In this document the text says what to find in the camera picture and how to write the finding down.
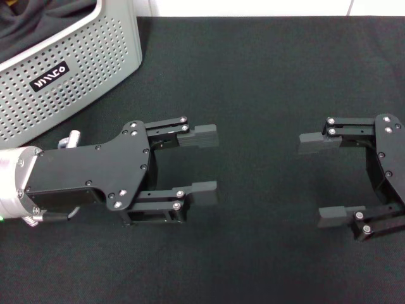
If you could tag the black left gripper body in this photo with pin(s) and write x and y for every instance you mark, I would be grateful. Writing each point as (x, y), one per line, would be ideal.
(95, 171)

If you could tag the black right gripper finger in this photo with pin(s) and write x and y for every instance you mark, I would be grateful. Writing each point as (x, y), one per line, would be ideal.
(332, 218)
(316, 144)

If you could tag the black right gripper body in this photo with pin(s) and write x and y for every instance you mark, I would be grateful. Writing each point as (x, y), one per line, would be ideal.
(390, 152)

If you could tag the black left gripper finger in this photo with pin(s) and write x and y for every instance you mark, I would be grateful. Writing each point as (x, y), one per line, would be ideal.
(199, 136)
(202, 193)

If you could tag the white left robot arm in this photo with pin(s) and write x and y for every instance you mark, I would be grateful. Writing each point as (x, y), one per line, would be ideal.
(12, 183)

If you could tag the grey perforated storage box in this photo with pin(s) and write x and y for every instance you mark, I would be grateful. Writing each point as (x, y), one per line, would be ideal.
(95, 47)

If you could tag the black cloth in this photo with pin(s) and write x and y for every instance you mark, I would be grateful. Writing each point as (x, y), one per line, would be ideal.
(31, 19)

